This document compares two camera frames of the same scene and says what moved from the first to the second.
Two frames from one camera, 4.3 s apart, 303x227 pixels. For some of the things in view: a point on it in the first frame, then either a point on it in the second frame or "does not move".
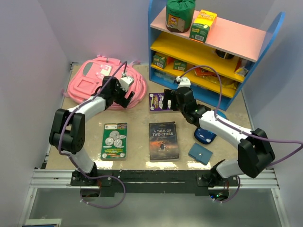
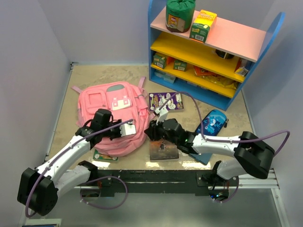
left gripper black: x=121 y=101 -> x=118 y=134
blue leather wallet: x=200 y=153 does not move
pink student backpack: x=87 y=78 -> x=125 y=101
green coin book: x=114 y=143 -> x=98 y=155
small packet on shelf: x=241 y=71 does not move
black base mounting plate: x=154 y=182 does not move
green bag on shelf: x=179 y=15 does not move
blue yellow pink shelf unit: x=218 y=67 does not move
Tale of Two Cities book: x=163 y=142 does not move
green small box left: x=159 y=61 does not move
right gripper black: x=164 y=104 -> x=152 y=131
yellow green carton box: x=200 y=29 does not move
